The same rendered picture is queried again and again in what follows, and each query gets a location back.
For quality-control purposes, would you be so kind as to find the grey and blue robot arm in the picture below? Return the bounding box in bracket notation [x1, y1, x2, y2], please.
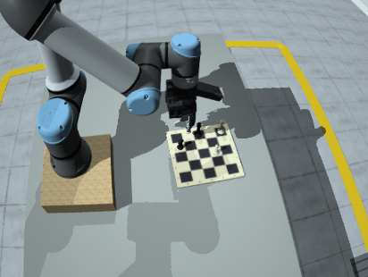
[0, 0, 223, 179]

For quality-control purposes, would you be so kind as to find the black and white chessboard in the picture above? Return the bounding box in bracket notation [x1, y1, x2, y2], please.
[166, 123, 245, 189]

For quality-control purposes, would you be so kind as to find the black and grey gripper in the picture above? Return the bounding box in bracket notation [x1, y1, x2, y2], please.
[165, 80, 197, 132]

